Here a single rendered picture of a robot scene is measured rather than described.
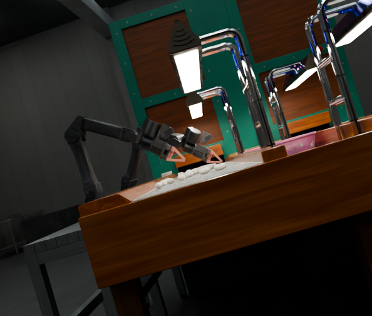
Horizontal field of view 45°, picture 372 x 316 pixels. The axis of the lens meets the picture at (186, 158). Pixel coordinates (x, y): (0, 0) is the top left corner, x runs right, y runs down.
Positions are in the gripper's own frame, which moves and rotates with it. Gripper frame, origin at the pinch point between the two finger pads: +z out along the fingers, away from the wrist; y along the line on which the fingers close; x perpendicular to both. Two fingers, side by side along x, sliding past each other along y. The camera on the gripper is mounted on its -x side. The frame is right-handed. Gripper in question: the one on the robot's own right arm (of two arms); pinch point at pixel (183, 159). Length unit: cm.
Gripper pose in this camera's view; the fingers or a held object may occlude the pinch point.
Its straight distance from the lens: 190.5
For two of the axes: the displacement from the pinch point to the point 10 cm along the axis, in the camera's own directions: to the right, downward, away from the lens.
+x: -4.1, 9.1, 0.1
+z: 9.1, 4.1, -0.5
